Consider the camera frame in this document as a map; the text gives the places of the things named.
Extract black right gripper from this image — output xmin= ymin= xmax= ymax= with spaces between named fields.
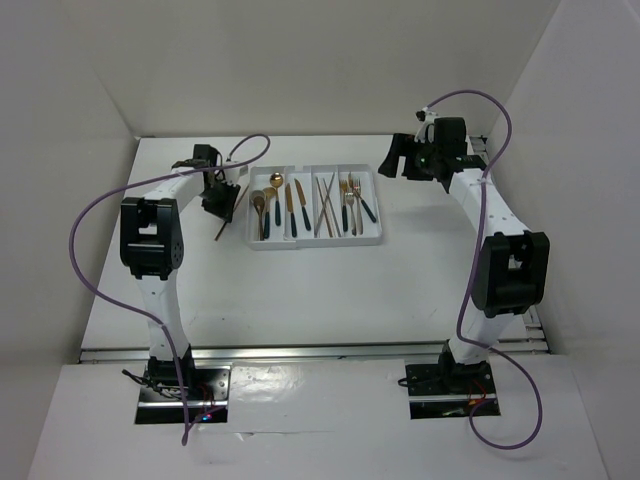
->
xmin=378 ymin=132 xmax=442 ymax=181

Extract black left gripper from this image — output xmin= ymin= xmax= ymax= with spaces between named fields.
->
xmin=198 ymin=176 xmax=240 ymax=222

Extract brown chopstick pair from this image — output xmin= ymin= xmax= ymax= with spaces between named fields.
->
xmin=214 ymin=184 xmax=249 ymax=242

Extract gold knife green handle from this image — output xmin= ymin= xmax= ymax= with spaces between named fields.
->
xmin=294 ymin=178 xmax=312 ymax=231
xmin=285 ymin=182 xmax=298 ymax=238

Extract gold fork green handle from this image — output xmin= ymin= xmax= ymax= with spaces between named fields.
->
xmin=348 ymin=173 xmax=377 ymax=223
xmin=339 ymin=180 xmax=349 ymax=233

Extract metal chopstick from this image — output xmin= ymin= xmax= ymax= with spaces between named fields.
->
xmin=323 ymin=172 xmax=342 ymax=238

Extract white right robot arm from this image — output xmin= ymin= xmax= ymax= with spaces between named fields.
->
xmin=378 ymin=111 xmax=550 ymax=394

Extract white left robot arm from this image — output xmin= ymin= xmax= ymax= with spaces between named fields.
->
xmin=120 ymin=144 xmax=240 ymax=399

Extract white cutlery tray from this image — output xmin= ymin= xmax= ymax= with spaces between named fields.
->
xmin=246 ymin=164 xmax=383 ymax=251

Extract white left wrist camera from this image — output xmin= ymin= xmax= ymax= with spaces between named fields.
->
xmin=221 ymin=161 xmax=249 ymax=185

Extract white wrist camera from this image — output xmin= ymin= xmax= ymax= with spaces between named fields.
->
xmin=414 ymin=107 xmax=438 ymax=143
xmin=221 ymin=161 xmax=249 ymax=185

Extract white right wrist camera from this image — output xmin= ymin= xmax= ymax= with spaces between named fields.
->
xmin=414 ymin=107 xmax=438 ymax=143

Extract aluminium rail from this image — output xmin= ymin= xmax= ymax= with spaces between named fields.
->
xmin=79 ymin=339 xmax=551 ymax=364

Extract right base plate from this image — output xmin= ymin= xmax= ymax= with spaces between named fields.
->
xmin=397 ymin=362 xmax=501 ymax=420

